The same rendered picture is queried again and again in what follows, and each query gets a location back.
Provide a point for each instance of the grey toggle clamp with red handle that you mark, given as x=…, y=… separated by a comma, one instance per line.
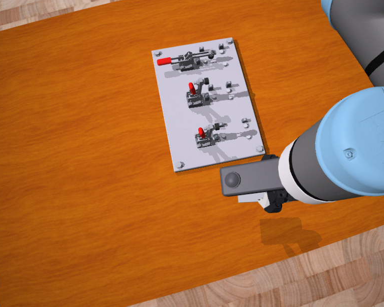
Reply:
x=185, y=63
x=204, y=139

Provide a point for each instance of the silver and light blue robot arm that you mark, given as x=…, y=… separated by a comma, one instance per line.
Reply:
x=341, y=156

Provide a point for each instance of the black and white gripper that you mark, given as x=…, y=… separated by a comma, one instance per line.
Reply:
x=272, y=201

